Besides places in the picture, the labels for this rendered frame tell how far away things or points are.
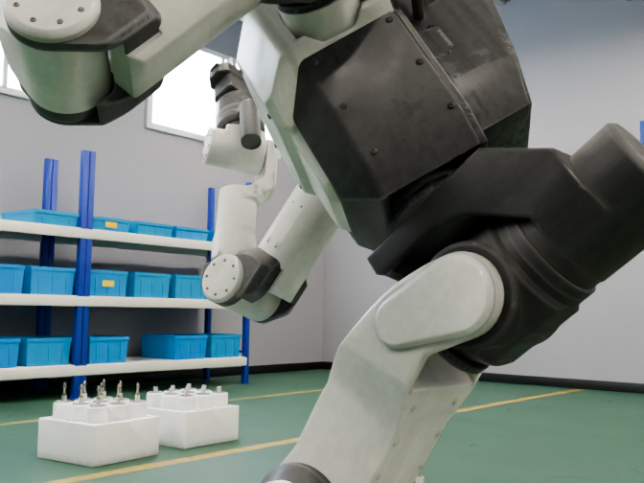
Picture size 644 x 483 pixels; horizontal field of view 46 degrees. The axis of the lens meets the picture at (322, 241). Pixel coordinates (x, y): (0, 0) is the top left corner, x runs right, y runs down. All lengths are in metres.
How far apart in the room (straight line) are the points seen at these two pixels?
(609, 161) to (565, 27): 7.52
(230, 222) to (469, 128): 0.53
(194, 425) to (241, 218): 2.80
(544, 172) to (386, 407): 0.30
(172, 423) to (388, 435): 3.19
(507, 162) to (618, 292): 6.82
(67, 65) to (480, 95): 0.42
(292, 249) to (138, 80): 0.49
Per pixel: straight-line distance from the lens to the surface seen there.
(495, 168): 0.77
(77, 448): 3.64
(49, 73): 0.70
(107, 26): 0.68
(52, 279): 6.11
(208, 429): 4.04
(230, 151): 1.29
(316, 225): 1.13
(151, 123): 7.65
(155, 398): 4.15
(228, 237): 1.21
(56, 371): 6.11
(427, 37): 0.88
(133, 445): 3.71
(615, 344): 7.57
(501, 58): 0.86
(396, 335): 0.78
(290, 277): 1.14
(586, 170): 0.74
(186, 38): 0.72
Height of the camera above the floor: 0.69
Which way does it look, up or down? 5 degrees up
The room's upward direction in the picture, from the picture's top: 1 degrees clockwise
